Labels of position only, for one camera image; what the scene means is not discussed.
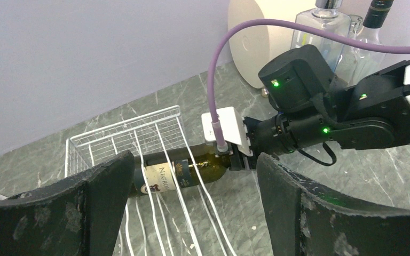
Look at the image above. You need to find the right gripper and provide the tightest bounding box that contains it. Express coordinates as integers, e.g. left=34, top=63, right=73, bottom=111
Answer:
left=243, top=116, right=283, bottom=169

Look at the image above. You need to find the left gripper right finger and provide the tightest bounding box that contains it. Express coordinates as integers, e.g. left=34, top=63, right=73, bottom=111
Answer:
left=256, top=154, right=410, bottom=255

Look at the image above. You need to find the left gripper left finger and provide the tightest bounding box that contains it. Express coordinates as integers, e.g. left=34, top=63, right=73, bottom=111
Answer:
left=0, top=151, right=135, bottom=255

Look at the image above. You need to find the dark green wine bottle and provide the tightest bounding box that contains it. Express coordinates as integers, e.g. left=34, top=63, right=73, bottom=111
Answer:
left=129, top=144, right=231, bottom=198

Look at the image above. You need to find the small clear glass bottle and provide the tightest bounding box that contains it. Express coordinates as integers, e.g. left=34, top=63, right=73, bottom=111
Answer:
left=335, top=14, right=363, bottom=83

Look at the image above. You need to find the clear bottle black gold cap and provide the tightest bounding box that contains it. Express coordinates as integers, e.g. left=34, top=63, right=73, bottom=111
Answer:
left=349, top=0, right=393, bottom=85

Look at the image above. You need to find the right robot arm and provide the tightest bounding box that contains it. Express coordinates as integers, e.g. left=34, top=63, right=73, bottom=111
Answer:
left=232, top=45, right=410, bottom=170

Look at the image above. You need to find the cream cylindrical appliance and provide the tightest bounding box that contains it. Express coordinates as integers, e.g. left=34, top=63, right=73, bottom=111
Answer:
left=227, top=0, right=315, bottom=89

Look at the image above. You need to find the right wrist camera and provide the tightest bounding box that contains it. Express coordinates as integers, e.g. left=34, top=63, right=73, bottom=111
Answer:
left=201, top=107, right=254, bottom=157

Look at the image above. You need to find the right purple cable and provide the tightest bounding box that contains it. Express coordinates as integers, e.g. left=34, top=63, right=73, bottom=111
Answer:
left=207, top=18, right=410, bottom=153

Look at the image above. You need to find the white wire wine rack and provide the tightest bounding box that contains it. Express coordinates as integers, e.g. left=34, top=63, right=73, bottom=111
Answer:
left=65, top=106, right=235, bottom=254

